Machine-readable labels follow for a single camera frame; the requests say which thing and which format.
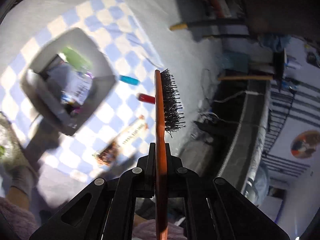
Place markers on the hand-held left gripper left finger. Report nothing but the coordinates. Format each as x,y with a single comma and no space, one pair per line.
146,177

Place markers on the flat cream orange-print box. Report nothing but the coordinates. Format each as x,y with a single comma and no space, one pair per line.
120,140

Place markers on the grey upholstered furniture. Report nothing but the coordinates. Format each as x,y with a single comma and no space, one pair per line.
240,142

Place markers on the orange wooden hairbrush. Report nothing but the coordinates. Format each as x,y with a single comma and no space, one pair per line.
160,130

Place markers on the black metal rack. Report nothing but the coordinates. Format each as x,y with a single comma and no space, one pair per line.
287,120

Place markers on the white plastic container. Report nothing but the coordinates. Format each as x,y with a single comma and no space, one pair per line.
82,42

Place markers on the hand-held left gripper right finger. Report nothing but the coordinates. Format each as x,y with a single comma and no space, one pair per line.
175,180

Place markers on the grey sock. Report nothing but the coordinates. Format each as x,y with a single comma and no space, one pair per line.
23,182

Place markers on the purple fleece clothing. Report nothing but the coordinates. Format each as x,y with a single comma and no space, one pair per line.
15,222

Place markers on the white blue mask box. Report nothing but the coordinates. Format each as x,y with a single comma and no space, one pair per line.
75,85

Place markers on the black chair leg gold tip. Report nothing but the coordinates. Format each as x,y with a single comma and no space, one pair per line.
200,25

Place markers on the blue tube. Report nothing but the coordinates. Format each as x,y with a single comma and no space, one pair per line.
128,80

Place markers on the round orange wall poster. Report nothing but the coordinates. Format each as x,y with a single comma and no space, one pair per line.
305,145

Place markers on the red hard case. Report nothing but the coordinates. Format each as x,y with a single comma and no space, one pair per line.
146,98

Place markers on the person's leg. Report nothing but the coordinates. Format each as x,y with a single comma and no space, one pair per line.
17,202

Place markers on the pale fluffy slipper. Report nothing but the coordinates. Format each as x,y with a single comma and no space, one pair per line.
10,150

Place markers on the blue cream checkered blanket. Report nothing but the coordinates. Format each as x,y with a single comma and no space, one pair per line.
120,30

